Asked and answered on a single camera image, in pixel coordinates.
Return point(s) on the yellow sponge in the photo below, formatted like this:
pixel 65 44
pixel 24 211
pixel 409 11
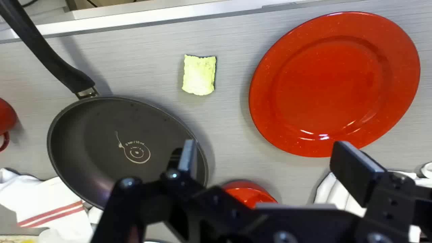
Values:
pixel 199 76

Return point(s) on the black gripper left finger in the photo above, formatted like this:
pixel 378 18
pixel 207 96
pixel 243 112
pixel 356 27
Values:
pixel 188 156

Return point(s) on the large red plate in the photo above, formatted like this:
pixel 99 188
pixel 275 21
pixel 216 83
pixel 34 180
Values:
pixel 332 81

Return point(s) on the white towel red stripes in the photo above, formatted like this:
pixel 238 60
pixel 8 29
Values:
pixel 45 203

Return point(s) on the red bowl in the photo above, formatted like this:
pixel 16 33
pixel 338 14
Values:
pixel 247 191

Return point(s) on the white towel blue stripes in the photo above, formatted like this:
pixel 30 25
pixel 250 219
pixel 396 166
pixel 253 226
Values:
pixel 331 193

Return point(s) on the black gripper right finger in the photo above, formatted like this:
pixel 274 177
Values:
pixel 355 173

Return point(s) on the red cup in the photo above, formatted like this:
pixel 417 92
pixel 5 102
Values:
pixel 5 118

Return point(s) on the black frying pan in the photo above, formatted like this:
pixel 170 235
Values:
pixel 103 143

